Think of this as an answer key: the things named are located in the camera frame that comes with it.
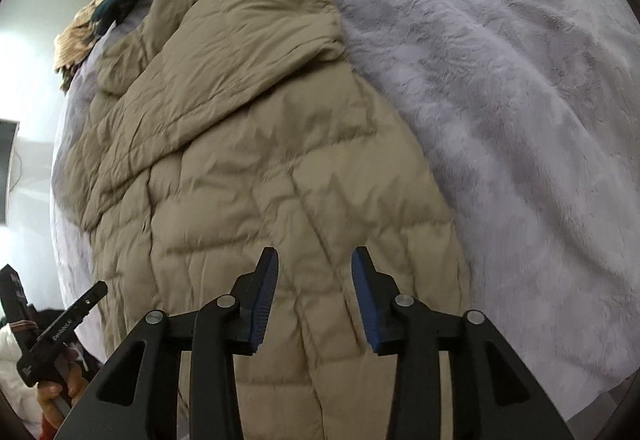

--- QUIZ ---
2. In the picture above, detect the khaki puffer jacket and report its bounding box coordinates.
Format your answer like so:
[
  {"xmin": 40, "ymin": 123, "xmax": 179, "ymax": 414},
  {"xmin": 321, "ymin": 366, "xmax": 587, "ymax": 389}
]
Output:
[{"xmin": 56, "ymin": 0, "xmax": 470, "ymax": 439}]

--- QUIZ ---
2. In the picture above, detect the person's left hand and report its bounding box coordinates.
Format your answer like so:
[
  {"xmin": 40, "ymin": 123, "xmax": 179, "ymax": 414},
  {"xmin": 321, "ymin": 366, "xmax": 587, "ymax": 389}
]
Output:
[{"xmin": 36, "ymin": 348, "xmax": 89, "ymax": 429}]

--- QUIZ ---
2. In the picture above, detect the white framed monitor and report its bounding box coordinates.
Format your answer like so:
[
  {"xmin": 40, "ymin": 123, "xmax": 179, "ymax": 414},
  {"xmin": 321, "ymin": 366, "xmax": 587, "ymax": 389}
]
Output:
[{"xmin": 0, "ymin": 119, "xmax": 20, "ymax": 226}]

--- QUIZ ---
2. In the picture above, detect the tan striped crumpled garment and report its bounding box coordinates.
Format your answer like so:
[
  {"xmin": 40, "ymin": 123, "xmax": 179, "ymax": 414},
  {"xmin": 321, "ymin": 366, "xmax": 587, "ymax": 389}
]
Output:
[{"xmin": 54, "ymin": 0, "xmax": 105, "ymax": 93}]

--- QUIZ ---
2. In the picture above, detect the lavender plush bedspread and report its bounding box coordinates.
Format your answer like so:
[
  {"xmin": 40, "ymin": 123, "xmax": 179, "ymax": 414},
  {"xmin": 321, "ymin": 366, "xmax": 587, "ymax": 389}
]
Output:
[{"xmin": 52, "ymin": 0, "xmax": 639, "ymax": 419}]

